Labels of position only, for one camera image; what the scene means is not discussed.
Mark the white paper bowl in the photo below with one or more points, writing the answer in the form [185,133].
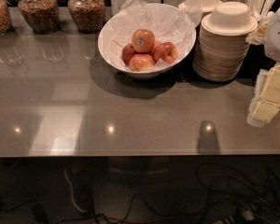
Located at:
[206,5]
[230,18]

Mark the middle glass cereal jar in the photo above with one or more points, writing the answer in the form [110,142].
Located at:
[41,15]

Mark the right glass cereal jar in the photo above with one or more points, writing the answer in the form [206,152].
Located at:
[88,15]

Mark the white ceramic bowl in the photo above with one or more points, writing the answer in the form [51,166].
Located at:
[146,72]

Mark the right red apple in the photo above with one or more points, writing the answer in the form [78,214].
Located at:
[166,51]

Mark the front white paper bowl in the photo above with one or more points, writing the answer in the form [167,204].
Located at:
[230,18]

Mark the left dark red apple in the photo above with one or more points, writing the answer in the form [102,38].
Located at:
[127,53]

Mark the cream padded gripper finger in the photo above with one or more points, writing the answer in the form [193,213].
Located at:
[265,104]

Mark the stack of brown paper plates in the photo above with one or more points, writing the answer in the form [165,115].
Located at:
[219,58]

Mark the red yellow apple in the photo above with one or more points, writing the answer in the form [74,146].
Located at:
[141,61]
[143,40]

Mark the rear white paper bowl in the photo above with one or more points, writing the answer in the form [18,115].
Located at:
[206,5]

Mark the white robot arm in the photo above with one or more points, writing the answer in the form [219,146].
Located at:
[271,40]

